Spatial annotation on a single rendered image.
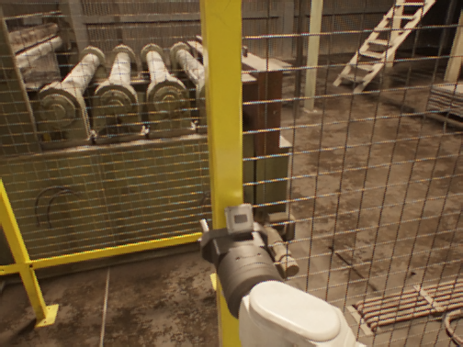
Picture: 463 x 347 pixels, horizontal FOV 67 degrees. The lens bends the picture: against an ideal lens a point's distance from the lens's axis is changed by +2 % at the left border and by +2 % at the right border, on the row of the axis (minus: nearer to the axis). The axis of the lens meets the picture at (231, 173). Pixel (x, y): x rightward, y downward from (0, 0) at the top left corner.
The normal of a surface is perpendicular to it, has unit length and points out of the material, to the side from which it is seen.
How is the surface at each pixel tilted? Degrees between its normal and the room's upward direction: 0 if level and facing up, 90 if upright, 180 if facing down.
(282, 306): 5
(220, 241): 0
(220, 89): 90
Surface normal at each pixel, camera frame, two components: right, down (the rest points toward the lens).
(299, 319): 0.07, -0.91
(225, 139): 0.25, 0.43
